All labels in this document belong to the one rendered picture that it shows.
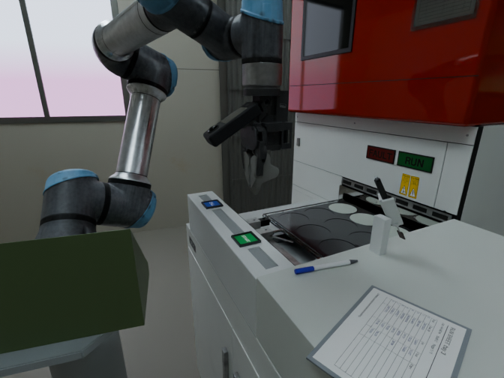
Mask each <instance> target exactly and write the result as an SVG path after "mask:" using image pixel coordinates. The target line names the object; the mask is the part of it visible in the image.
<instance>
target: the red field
mask: <svg viewBox="0 0 504 378"><path fill-rule="evenodd" d="M367 157H368V158H373V159H377V160H381V161H386V162H389V163H392V162H393V157H394V151H390V150H386V149H381V148H374V147H370V146H368V150H367Z"/></svg>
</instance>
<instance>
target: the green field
mask: <svg viewBox="0 0 504 378"><path fill-rule="evenodd" d="M432 161H433V158H429V157H421V156H417V155H413V154H406V153H401V152H400V154H399V158H398V164H399V165H402V166H406V167H412V168H416V169H419V170H424V171H428V172H430V171H431V165H432Z"/></svg>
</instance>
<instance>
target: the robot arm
mask: <svg viewBox="0 0 504 378"><path fill-rule="evenodd" d="M240 11H241V14H239V15H236V16H230V15H229V14H228V13H226V12H225V11H224V10H223V9H221V8H220V7H219V6H217V5H216V4H215V3H214V2H213V1H212V0H135V1H133V2H132V3H131V4H130V5H128V6H127V7H126V8H125V9H124V10H123V11H122V12H121V13H120V14H118V15H117V16H116V17H115V18H113V19H112V20H111V19H108V20H104V21H103V22H101V23H99V24H98V25H97V26H96V27H95V29H94V31H93V33H92V36H91V44H92V47H93V50H94V53H95V55H96V56H97V58H98V60H99V61H100V63H101V64H102V65H103V66H104V67H105V68H106V69H107V70H108V71H110V72H112V73H113V74H115V75H116V76H119V77H121V78H123V79H125V80H127V87H126V88H127V90H128V92H129V93H130V101H129V106H128V110H127V117H126V121H125V126H124V133H123V137H122V141H121V148H120V152H119V156H118V164H117V168H116V172H115V174H113V175H111V176H110V177H109V179H108V183H105V182H100V181H99V178H98V175H97V174H95V173H94V172H92V171H90V170H87V169H65V170H62V171H58V172H55V173H53V174H52V175H51V176H50V177H49V178H48V179H47V180H46V185H45V189H44V191H43V204H42V210H41V216H40V227H39V231H38V234H37V235H36V237H35V239H47V238H54V237H61V236H73V235H80V234H87V233H96V225H100V226H109V227H124V228H126V229H128V228H141V227H144V226H145V225H146V224H147V223H148V222H149V221H150V220H151V218H152V216H153V214H154V212H155V208H156V204H157V199H156V195H155V193H154V192H153V191H152V190H151V186H152V184H151V183H150V181H149V180H148V179H147V176H148V171H149V164H150V159H151V155H152V147H153V142H154V138H155V130H156V125H157V120H158V113H159V108H160V104H161V102H163V101H165V100H166V99H167V97H169V96H170V95H171V94H172V93H173V92H174V90H175V87H176V84H177V80H178V70H177V67H176V64H175V63H174V61H173V60H172V59H170V58H168V57H166V56H165V55H164V54H163V53H161V52H158V51H156V50H155V49H152V48H151V47H149V46H147V45H146V44H149V43H151V42H152V41H154V40H156V39H158V38H160V37H162V36H164V35H166V34H168V33H170V32H171V31H173V30H175V29H178V30H179V31H181V32H183V33H184V34H186V35H187V36H188V37H190V38H192V39H194V40H195V41H196V42H198V43H199V44H201V45H202V49H203V51H204V52H205V54H206V55H207V56H208V57H209V58H210V59H212V60H214V61H218V62H219V61H221V62H228V61H232V60H233V59H241V60H242V85H243V86H244V87H245V89H243V96H253V101H252V102H247V103H245V104H244V105H242V106H240V107H239V108H238V109H237V110H235V111H234V112H232V113H231V114H229V115H228V116H227V117H226V118H224V119H223V120H221V121H219V122H218V123H217V124H216V125H213V126H211V127H210V128H209V129H208V130H207V131H206V132H205V133H204V134H203V136H204V138H205V140H206V141H207V143H209V144H210V145H212V146H214V147H217V146H219V145H220V144H221V143H223V142H224V141H225V140H227V139H228V138H230V137H231V136H232V135H233V134H235V133H236V132H238V131H239V130H241V159H242V163H243V168H244V173H245V176H246V179H247V183H248V186H249V188H250V190H251V191H252V193H253V194H254V195H257V194H258V193H259V191H260V188H261V184H262V183H263V182H267V181H268V180H271V179H274V178H276V177H277V176H278V174H279V169H278V168H277V167H276V166H273V165H271V158H270V155H269V154H268V153H267V150H271V151H277V150H281V149H291V148H292V130H293V123H292V122H289V121H288V105H289V91H281V90H280V89H279V88H278V87H281V83H282V48H283V25H284V21H283V1H282V0H241V9H240ZM288 130H289V143H288Z"/></svg>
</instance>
